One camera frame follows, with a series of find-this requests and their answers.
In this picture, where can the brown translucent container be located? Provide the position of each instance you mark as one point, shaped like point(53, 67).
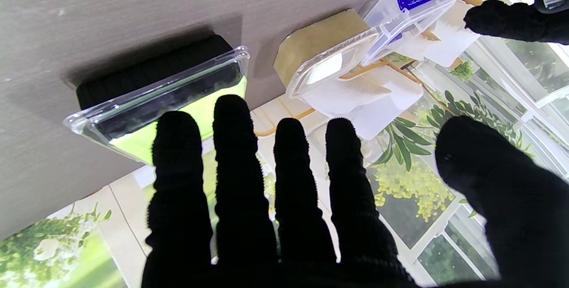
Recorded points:
point(320, 39)

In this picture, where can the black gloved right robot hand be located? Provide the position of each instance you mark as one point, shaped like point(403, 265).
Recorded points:
point(244, 217)

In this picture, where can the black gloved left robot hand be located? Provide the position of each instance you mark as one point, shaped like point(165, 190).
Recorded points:
point(515, 23)

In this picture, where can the clear lid with green sheet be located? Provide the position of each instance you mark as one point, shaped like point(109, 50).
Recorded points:
point(133, 141)

